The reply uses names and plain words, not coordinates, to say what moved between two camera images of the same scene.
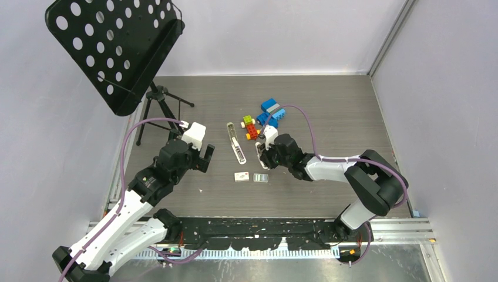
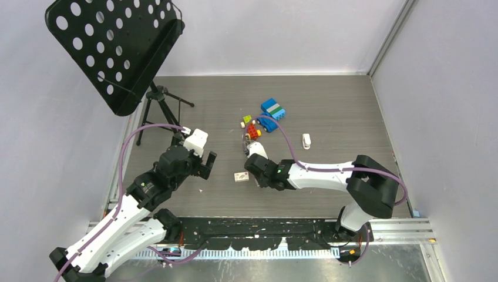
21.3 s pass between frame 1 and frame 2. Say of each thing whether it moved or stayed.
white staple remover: moved
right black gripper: moved
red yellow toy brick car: stayed
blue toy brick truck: stayed
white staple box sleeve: stayed
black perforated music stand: stayed
